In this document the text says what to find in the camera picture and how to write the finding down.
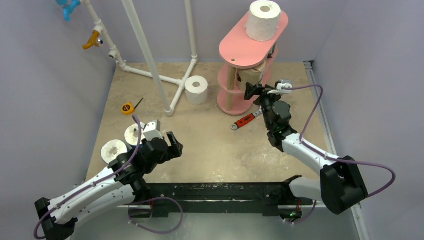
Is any brown paper roll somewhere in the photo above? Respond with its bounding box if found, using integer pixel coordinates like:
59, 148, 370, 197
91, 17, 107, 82
236, 60, 266, 93

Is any green paper roll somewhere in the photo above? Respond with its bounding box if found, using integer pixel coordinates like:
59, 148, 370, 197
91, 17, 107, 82
267, 44, 277, 59

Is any white paper towel roll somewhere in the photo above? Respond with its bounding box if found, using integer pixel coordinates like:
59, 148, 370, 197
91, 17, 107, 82
245, 0, 281, 42

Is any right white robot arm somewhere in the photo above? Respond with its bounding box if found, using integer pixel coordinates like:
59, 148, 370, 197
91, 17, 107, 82
244, 80, 369, 215

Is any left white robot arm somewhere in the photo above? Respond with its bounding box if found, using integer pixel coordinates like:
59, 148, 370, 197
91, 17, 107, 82
34, 132, 184, 240

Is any pink three-tier shelf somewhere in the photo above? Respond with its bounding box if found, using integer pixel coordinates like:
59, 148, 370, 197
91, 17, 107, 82
217, 11, 289, 116

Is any yellow tape measure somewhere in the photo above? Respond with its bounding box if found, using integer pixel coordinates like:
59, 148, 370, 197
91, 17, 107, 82
121, 97, 144, 115

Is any orange pipe valve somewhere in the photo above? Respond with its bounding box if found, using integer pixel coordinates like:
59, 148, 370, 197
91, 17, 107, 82
82, 30, 104, 50

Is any blue pipe valve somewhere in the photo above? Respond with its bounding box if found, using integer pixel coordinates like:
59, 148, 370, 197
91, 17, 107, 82
56, 0, 81, 22

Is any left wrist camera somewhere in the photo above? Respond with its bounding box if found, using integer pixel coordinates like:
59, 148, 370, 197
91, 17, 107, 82
141, 119, 163, 141

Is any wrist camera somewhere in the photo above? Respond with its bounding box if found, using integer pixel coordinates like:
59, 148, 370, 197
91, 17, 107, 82
141, 119, 163, 141
267, 79, 293, 95

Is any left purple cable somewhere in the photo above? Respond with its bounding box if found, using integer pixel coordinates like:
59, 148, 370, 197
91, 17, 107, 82
33, 114, 143, 240

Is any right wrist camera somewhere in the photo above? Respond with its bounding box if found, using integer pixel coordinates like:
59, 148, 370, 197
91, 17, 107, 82
267, 79, 293, 95

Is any red handled adjustable wrench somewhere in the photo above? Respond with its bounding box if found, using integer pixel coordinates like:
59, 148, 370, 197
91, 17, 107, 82
230, 107, 263, 131

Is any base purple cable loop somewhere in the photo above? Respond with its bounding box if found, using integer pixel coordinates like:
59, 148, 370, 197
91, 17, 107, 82
127, 197, 185, 235

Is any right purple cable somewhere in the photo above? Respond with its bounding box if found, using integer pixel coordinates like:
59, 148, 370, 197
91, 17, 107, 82
284, 84, 397, 199

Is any white pvc pipe frame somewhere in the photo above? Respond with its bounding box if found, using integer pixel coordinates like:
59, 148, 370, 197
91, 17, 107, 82
81, 0, 199, 117

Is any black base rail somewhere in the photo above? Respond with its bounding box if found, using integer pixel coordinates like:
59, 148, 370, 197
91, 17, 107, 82
133, 180, 313, 219

